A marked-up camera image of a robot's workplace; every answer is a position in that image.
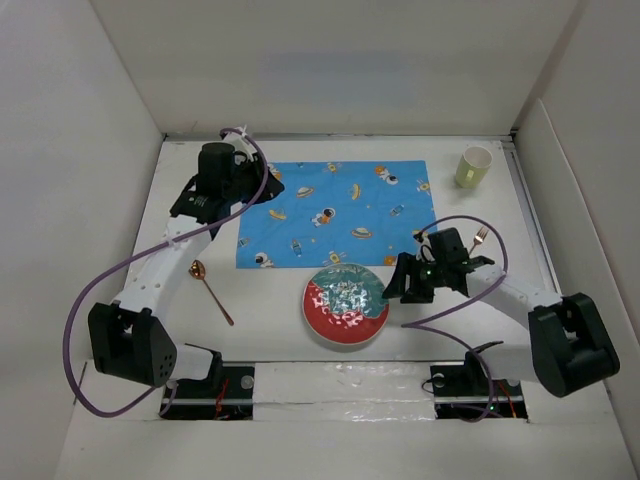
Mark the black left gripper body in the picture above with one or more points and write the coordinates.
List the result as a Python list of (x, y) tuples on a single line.
[(247, 182)]

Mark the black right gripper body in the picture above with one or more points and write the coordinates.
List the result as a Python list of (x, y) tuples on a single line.
[(430, 274)]

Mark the red and teal plate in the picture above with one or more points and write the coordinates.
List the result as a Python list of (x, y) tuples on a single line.
[(343, 305)]

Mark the blue space print cloth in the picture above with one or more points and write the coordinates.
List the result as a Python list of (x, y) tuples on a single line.
[(363, 212)]

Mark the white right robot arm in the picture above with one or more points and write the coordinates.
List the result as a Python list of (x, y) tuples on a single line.
[(569, 347)]

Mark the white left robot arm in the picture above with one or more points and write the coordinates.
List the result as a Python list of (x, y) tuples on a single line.
[(129, 338)]

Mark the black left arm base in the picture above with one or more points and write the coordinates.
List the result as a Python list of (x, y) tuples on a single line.
[(226, 394)]

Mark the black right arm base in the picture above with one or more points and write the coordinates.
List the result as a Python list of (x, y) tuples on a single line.
[(486, 384)]

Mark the copper fork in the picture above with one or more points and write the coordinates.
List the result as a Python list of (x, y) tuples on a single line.
[(478, 239)]

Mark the copper spoon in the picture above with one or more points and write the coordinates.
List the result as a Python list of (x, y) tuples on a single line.
[(197, 271)]

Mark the pale yellow mug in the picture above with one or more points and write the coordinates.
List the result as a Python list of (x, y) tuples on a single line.
[(473, 166)]

